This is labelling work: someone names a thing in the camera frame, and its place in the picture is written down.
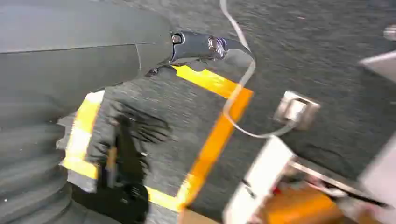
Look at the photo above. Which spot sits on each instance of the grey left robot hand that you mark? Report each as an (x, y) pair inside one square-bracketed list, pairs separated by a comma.
[(68, 46)]

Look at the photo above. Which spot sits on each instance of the yellow tape square outline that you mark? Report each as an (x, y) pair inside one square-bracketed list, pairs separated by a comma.
[(213, 145)]

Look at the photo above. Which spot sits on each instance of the white flat plate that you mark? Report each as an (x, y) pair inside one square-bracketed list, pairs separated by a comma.
[(263, 179)]

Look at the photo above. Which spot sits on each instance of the small silver metal box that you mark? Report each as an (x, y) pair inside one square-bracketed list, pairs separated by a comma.
[(295, 109)]

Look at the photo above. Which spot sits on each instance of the orange block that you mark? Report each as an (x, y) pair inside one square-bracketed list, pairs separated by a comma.
[(301, 207)]

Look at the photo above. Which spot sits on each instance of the thin metal rod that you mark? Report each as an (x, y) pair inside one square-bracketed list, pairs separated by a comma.
[(325, 179)]

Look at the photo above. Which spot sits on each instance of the pale grey metal plate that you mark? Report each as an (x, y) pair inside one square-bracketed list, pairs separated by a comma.
[(382, 65)]

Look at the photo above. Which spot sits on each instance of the pale grey panel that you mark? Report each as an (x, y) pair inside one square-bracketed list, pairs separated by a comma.
[(380, 176)]

